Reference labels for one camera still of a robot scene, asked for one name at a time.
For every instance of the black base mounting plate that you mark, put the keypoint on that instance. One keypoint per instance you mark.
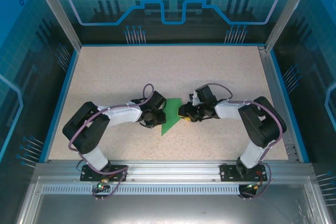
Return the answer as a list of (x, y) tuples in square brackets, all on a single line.
[(85, 176), (225, 172)]

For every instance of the blue table edge strip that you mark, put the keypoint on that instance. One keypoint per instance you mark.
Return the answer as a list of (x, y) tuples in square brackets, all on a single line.
[(283, 90), (53, 129)]

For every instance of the green paper sheet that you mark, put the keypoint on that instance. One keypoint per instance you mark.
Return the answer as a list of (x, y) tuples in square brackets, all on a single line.
[(173, 108)]

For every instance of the steel tray with aluminium frame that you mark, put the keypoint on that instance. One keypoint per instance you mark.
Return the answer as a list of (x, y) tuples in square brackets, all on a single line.
[(170, 211)]

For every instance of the connector with green LED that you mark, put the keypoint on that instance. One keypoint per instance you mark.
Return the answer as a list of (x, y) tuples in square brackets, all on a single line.
[(253, 186), (101, 187)]

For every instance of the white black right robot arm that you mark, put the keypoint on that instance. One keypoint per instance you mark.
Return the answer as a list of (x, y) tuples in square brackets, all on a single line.
[(228, 110)]

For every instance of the aluminium side rail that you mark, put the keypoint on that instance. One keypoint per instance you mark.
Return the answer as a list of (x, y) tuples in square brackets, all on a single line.
[(274, 90)]

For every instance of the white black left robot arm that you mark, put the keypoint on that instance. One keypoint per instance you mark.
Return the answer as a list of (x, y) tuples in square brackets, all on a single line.
[(123, 115)]

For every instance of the wide aluminium base rail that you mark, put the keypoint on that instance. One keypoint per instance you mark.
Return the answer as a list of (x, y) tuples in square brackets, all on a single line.
[(170, 170)]

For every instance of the aluminium corner post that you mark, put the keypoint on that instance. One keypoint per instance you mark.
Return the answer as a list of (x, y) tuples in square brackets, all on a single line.
[(288, 11), (59, 11)]

